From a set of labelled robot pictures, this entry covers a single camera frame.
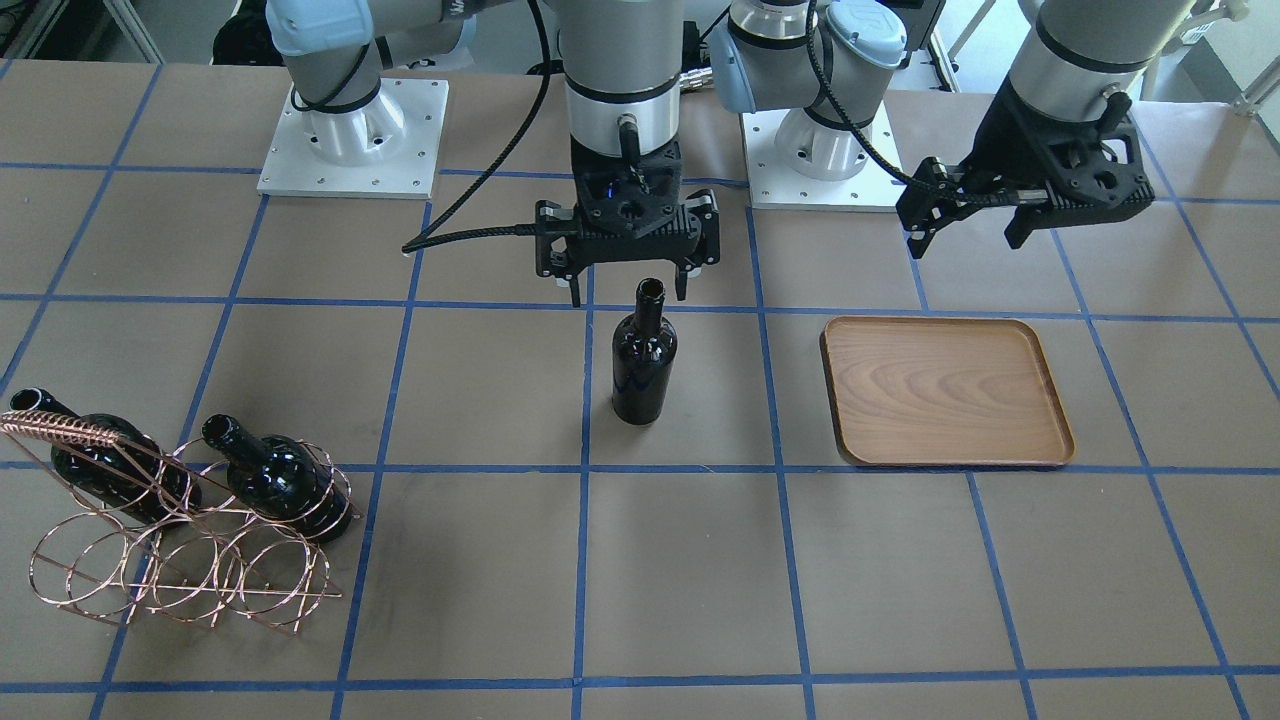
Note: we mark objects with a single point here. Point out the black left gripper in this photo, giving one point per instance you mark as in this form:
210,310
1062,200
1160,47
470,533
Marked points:
1005,137

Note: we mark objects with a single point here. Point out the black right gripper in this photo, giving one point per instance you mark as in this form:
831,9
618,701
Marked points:
553,246

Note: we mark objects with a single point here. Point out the dark wine bottle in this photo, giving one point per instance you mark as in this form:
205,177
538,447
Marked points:
644,346
279,479
110,465

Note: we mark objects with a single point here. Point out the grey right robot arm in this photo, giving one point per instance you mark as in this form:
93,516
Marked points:
624,66

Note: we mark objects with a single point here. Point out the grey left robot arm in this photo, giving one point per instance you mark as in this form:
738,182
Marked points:
834,59

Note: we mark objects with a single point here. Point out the wooden rectangular tray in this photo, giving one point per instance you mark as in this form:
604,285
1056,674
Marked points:
933,392

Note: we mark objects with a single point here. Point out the copper wire bottle basket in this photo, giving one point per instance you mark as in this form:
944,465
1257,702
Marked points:
205,559

